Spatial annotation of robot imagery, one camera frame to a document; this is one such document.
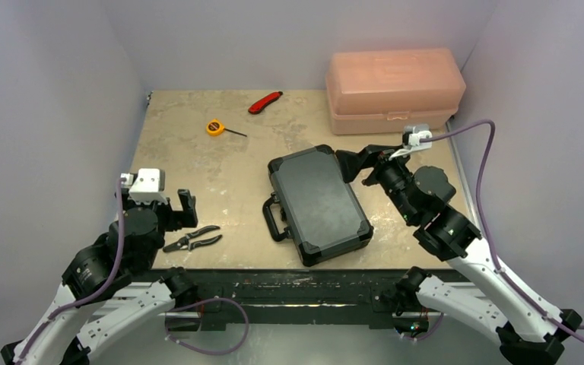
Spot black poker set case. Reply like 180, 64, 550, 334
262, 144, 374, 267

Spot red utility knife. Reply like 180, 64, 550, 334
248, 91, 284, 115

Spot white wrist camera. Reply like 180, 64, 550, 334
119, 168, 169, 205
389, 124, 433, 160

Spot yellow tape measure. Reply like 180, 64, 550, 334
205, 119, 247, 137

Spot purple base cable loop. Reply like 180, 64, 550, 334
163, 296, 251, 356

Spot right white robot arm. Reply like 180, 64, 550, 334
336, 145, 582, 364

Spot black table front rail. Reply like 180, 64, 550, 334
167, 269, 435, 332

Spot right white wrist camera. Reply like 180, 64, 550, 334
389, 124, 433, 160

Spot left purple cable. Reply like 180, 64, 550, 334
12, 176, 127, 365

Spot black grey pliers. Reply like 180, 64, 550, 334
162, 225, 223, 253

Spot pink plastic storage box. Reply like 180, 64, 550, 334
325, 48, 466, 135

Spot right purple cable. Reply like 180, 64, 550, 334
420, 119, 584, 356

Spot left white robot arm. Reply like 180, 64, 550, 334
1, 188, 198, 364

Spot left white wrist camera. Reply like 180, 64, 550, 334
119, 168, 169, 205

